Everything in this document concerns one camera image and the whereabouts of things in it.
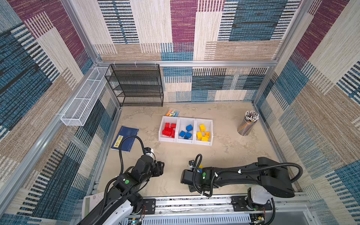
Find highlighter marker pack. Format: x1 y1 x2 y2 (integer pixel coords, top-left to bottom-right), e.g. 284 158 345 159
166 109 180 117

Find white three-compartment bin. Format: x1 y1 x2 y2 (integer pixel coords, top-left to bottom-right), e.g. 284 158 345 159
158 116 214 146

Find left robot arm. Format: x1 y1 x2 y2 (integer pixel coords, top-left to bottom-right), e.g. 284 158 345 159
78 136 165 225

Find blue book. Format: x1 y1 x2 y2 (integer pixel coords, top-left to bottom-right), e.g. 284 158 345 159
111 126 140 153

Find white pink calculator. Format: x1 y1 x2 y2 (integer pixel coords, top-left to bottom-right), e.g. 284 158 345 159
82 192 105 219

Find white wire wall basket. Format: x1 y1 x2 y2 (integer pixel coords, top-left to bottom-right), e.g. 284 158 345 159
61 67 107 127

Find long red lego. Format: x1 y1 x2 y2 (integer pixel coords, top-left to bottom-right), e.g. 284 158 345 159
162 130 172 137

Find tall red lego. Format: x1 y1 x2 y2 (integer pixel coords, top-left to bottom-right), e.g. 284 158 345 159
162 127 173 137

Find pencil cup with pencils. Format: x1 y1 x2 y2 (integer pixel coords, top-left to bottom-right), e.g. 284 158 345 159
238 110 259 136

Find black mesh shelf rack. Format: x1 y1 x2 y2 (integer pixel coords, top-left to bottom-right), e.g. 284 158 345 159
105 64 164 107

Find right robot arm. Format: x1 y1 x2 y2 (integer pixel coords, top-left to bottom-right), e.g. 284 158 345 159
181 154 303 225

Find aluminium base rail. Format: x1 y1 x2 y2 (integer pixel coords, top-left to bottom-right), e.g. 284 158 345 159
103 193 318 225

